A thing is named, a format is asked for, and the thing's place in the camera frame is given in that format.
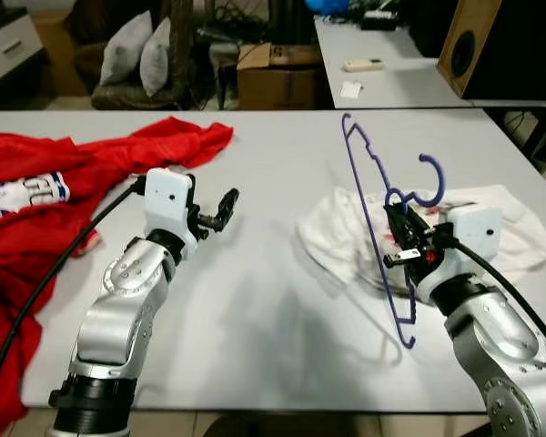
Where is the purple plastic hanger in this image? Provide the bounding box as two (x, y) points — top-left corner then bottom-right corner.
(341, 113), (447, 349)

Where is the white t-shirt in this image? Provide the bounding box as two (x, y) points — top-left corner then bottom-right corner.
(296, 185), (546, 294)

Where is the red printed t-shirt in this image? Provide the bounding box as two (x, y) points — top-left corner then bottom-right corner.
(0, 117), (235, 437)

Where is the white table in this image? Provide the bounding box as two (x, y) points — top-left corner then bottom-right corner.
(0, 109), (546, 412)

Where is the cardboard box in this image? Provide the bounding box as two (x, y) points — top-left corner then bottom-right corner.
(237, 43), (325, 110)

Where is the long white desk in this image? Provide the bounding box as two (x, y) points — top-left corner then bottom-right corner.
(314, 14), (546, 110)

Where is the brown wicker armchair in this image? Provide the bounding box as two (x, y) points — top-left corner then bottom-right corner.
(73, 0), (199, 110)

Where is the white remote control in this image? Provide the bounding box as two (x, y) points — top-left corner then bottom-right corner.
(343, 59), (385, 73)

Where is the black electronic device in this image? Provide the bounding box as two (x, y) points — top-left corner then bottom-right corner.
(359, 7), (406, 30)

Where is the wooden black speaker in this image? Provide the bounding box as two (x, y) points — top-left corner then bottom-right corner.
(437, 0), (546, 101)

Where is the blue bag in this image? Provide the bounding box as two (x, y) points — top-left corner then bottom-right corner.
(305, 0), (356, 17)

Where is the white drawer cabinet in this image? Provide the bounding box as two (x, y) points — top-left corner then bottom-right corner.
(0, 9), (46, 87)

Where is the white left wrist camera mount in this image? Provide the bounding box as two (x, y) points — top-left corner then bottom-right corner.
(144, 168), (199, 245)

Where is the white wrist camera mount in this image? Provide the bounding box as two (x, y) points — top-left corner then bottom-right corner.
(428, 205), (503, 288)
(144, 168), (199, 245)

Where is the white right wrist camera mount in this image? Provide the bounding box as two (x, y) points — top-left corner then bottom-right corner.
(428, 205), (503, 288)

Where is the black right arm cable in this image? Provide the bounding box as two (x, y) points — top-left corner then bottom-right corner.
(450, 239), (546, 370)

